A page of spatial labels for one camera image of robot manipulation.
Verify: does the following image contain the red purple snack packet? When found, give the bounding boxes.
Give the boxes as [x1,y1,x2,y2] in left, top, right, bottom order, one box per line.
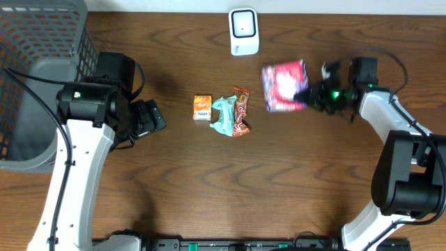
[261,59,309,112]

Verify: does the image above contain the orange tissue pack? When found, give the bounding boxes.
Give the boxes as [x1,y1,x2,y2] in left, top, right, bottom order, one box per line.
[192,95,212,121]

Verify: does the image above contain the teal white snack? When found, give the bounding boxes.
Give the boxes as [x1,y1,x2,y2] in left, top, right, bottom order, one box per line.
[210,96,236,137]

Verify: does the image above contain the orange brown candy bar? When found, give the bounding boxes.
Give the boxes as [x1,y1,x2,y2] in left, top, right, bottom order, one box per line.
[233,86,249,137]

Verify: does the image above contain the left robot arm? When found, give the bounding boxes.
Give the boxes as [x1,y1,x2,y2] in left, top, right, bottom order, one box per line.
[27,78,166,251]

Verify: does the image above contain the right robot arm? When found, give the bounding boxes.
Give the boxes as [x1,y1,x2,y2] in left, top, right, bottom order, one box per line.
[295,76,445,250]

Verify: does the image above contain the white barcode scanner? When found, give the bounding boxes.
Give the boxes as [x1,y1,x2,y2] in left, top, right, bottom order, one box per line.
[228,8,260,56]

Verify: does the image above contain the grey plastic shopping basket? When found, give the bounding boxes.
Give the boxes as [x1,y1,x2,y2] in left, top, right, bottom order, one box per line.
[1,0,98,173]

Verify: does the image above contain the right black cable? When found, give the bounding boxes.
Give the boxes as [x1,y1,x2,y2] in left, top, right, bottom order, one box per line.
[323,48,446,251]

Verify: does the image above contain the black cable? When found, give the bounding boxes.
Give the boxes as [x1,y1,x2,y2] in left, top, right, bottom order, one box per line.
[0,62,146,251]
[323,48,446,251]

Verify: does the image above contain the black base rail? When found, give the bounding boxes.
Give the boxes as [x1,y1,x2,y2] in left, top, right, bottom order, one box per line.
[149,238,412,251]

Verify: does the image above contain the left black cable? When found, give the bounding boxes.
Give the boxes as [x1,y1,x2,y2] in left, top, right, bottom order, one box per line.
[0,62,146,251]

